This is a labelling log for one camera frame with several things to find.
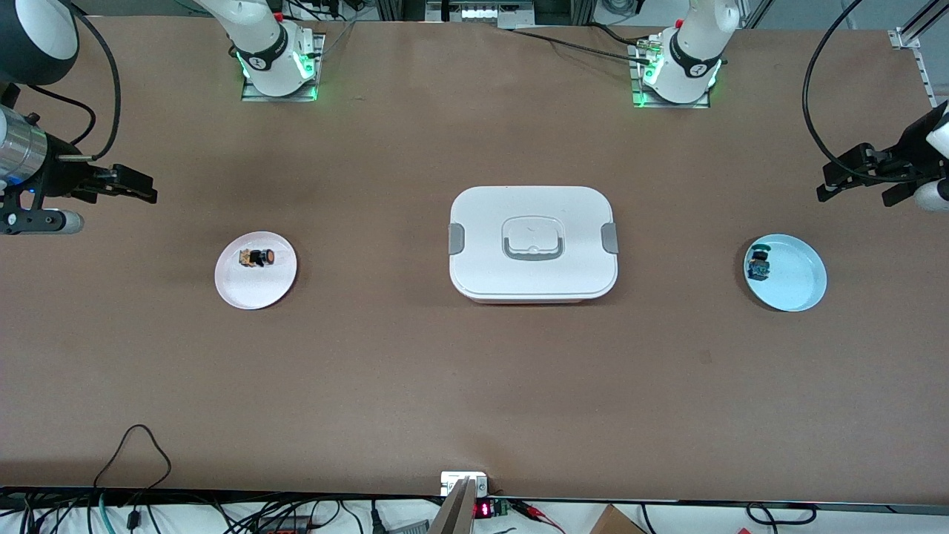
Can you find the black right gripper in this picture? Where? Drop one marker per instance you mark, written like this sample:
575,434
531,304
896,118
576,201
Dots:
59,178

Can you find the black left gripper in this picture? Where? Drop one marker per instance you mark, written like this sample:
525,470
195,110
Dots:
901,159

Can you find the orange push-button switch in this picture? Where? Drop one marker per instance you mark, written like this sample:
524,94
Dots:
256,258

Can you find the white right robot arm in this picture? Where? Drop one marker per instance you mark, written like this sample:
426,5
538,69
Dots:
267,67

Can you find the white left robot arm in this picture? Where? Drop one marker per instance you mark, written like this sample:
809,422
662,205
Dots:
689,70

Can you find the white lidded lunch box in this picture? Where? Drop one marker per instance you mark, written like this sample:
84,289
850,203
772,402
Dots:
534,274

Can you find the brown cardboard box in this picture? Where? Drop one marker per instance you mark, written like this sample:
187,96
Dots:
615,523

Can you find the light blue round plate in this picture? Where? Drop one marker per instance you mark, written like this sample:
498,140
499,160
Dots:
797,278

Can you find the green black small component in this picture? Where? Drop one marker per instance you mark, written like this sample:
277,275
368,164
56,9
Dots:
758,263

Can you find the pink round plate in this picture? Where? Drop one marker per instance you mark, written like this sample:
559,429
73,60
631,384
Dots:
256,289

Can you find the small white device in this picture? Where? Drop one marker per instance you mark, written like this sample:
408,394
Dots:
454,480

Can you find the grey wooden bar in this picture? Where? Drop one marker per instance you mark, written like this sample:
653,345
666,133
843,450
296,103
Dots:
456,512

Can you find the red clip lead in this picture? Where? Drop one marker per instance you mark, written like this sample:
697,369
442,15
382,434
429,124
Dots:
541,517

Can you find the red LED display board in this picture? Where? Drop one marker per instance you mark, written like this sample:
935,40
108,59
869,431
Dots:
485,509

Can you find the aluminium corner bracket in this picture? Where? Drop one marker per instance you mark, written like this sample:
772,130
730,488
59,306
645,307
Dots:
908,37

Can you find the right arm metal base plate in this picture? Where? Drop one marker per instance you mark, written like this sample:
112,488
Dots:
319,44

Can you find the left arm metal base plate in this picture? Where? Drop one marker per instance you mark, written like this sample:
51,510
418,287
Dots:
637,102

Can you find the metal frame with lights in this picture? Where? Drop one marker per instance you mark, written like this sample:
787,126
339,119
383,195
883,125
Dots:
482,11

